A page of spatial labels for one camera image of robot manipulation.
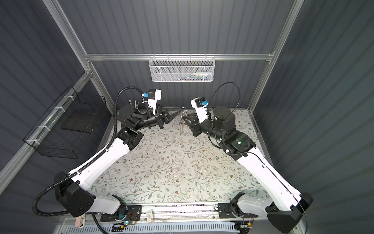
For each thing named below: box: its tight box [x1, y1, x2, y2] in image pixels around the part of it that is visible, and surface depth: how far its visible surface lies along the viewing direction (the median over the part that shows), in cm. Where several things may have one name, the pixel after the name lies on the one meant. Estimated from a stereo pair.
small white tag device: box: [146, 209, 154, 224], surface depth 74 cm
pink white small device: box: [74, 213, 86, 229], surface depth 71 cm
